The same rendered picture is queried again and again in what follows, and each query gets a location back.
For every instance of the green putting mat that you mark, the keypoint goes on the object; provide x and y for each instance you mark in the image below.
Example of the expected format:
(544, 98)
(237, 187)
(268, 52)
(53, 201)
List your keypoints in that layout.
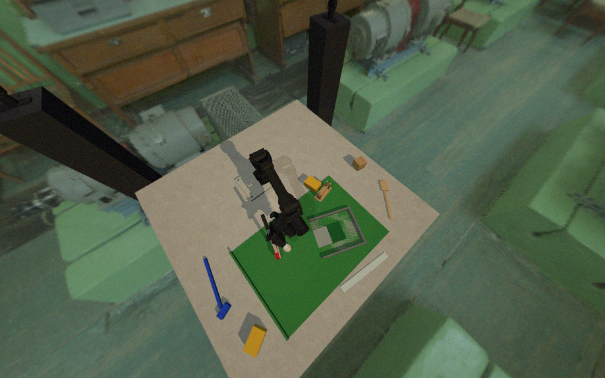
(297, 283)

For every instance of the tan cube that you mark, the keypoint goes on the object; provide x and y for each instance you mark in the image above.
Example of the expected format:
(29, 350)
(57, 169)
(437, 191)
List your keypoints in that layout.
(359, 163)

